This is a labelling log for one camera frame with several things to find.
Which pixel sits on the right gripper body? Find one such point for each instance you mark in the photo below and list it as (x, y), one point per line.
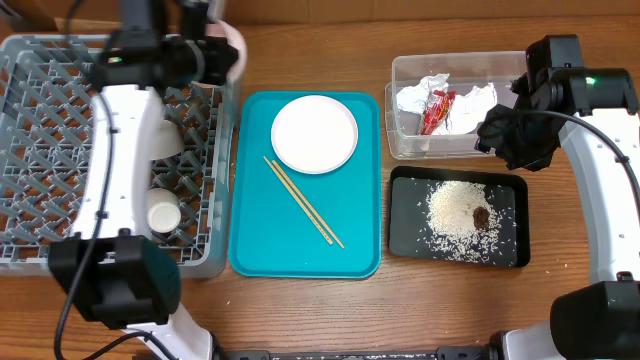
(507, 138)

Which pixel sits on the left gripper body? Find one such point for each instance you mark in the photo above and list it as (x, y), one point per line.
(209, 61)

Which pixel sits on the pink bowl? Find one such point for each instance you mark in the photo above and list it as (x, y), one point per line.
(235, 40)

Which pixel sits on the white napkin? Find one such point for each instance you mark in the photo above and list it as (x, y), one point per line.
(468, 110)

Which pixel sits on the brown food scrap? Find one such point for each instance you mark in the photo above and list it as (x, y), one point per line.
(481, 218)

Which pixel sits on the red snack wrapper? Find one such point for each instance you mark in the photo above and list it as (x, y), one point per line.
(438, 106)

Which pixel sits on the pile of white rice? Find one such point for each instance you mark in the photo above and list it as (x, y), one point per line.
(449, 233)

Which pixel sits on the grey shallow bowl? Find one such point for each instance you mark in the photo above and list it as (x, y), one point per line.
(166, 141)

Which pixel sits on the white paper cup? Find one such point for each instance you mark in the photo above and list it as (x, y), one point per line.
(163, 212)

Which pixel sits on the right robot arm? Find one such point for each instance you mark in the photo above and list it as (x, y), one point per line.
(593, 115)

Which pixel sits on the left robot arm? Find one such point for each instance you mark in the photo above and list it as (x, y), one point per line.
(109, 267)

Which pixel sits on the black tray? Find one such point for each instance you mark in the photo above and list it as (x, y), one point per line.
(408, 190)

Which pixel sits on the clear plastic bin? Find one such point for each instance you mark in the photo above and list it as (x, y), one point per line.
(465, 70)

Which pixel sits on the lower wooden chopstick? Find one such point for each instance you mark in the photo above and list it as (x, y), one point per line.
(298, 200)

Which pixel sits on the wooden chopstick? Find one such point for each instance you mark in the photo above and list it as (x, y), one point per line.
(306, 202)
(298, 200)

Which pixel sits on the upper wooden chopstick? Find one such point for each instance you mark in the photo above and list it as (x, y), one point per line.
(306, 202)

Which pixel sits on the white round plate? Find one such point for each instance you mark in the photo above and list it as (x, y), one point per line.
(314, 134)

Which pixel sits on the grey dish rack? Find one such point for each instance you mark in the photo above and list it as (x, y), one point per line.
(46, 130)

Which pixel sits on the teal serving tray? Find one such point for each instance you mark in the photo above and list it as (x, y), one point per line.
(270, 235)

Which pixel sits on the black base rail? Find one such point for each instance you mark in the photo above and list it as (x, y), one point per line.
(485, 352)

